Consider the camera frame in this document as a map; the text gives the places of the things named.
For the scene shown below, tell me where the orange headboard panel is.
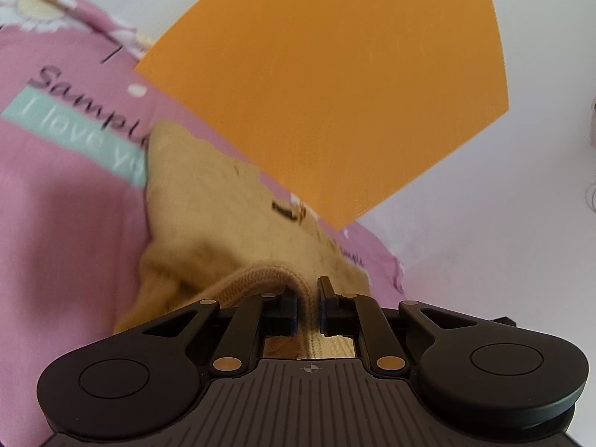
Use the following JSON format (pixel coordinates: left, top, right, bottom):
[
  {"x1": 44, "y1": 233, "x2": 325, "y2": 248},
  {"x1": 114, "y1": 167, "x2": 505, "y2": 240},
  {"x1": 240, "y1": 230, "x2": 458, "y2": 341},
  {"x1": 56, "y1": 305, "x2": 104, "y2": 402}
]
[{"x1": 137, "y1": 0, "x2": 509, "y2": 228}]

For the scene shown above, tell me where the pink printed bed sheet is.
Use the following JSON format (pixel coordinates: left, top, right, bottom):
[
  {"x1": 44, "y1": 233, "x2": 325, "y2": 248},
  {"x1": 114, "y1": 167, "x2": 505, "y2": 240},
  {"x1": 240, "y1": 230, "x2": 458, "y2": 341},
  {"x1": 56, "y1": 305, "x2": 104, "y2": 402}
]
[{"x1": 0, "y1": 0, "x2": 406, "y2": 392}]

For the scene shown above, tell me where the mustard cable-knit cardigan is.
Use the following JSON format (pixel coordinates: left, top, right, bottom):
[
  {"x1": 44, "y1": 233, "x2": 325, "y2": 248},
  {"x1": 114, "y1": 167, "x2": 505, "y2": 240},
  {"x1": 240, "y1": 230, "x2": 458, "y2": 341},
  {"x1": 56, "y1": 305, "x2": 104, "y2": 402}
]
[{"x1": 114, "y1": 122, "x2": 370, "y2": 359}]

